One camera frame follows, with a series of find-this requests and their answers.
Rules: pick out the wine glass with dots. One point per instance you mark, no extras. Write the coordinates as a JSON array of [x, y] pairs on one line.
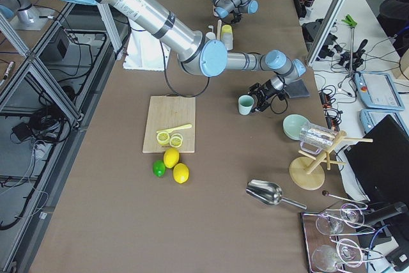
[[349, 252], [328, 225], [352, 215]]

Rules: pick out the grey cup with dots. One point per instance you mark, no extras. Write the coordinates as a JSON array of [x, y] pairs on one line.
[[227, 39]]

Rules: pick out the green cup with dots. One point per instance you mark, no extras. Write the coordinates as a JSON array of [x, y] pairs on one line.
[[245, 104]]

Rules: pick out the green bowl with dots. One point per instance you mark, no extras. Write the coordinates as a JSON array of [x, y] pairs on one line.
[[292, 125]]

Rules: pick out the bamboo cutting board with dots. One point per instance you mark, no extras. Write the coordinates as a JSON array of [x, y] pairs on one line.
[[167, 112]]

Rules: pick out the grey cloth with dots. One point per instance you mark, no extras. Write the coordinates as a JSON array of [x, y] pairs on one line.
[[297, 89]]

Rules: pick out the clear glass pitcher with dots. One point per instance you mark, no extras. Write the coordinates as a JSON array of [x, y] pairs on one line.
[[320, 137]]

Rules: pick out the black power box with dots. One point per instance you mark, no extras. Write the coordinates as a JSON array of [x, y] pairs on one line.
[[59, 46]]

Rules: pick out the cream white cup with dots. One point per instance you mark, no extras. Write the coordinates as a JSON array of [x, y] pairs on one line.
[[210, 36]]

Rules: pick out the aluminium frame post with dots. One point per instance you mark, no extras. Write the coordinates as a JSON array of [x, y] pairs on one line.
[[323, 31]]

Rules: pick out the wooden mug tree stand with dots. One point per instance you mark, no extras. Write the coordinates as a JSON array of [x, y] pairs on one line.
[[306, 171]]

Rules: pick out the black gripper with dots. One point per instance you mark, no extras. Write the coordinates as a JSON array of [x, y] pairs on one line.
[[267, 91], [236, 17]]

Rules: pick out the green lime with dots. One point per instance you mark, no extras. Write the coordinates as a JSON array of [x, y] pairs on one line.
[[159, 168]]

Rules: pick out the black monitor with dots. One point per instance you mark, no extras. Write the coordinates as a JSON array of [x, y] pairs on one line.
[[381, 167]]

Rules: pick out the yellow plastic knife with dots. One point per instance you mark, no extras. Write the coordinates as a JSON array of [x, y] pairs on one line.
[[181, 127]]

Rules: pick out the black wire glass rack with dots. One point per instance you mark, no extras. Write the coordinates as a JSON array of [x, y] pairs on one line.
[[320, 249]]

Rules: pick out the yellow lemon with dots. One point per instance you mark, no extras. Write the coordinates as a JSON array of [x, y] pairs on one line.
[[171, 157], [181, 173]]

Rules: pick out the yellow cup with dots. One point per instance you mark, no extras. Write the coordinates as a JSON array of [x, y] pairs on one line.
[[226, 29]]

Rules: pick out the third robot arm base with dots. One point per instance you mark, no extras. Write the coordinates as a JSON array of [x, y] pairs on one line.
[[22, 15]]

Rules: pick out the black-tipped stir stick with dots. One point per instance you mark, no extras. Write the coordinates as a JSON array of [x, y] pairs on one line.
[[327, 194]]

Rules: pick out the green reacher grabber tool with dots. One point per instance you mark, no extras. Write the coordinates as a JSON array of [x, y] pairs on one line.
[[352, 24]]

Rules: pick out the blue teach pendant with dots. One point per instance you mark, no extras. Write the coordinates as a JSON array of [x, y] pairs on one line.
[[371, 117], [377, 91]]

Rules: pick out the metal scoop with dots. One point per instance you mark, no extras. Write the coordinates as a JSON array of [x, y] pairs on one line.
[[270, 193]]

